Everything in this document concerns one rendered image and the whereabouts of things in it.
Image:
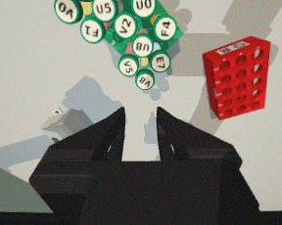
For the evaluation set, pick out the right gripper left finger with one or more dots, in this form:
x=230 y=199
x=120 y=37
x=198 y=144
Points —
x=94 y=141

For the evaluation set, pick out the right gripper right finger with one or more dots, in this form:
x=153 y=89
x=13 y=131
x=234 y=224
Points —
x=189 y=142

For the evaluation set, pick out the green tube rack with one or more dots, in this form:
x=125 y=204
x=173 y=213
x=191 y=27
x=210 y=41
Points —
x=120 y=46

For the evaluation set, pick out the red block with round holes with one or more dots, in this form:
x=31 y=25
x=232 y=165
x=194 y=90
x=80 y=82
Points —
x=238 y=101

